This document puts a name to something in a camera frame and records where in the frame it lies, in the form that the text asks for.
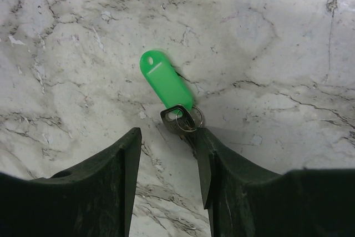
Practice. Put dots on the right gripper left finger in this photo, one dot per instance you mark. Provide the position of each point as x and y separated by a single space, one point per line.
92 198

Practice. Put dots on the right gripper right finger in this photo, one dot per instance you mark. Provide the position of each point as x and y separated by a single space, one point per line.
245 199

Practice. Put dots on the green tag key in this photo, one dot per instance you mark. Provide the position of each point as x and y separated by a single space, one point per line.
180 116

